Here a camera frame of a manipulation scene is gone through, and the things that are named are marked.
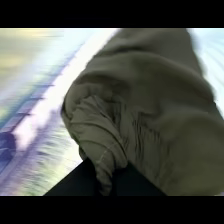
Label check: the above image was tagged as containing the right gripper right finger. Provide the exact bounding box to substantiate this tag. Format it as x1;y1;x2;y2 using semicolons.
111;161;167;197

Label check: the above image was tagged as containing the olive green garment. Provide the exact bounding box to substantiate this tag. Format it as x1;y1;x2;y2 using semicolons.
60;28;224;197

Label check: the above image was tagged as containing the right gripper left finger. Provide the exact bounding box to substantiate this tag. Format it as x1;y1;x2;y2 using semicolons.
44;157;102;197

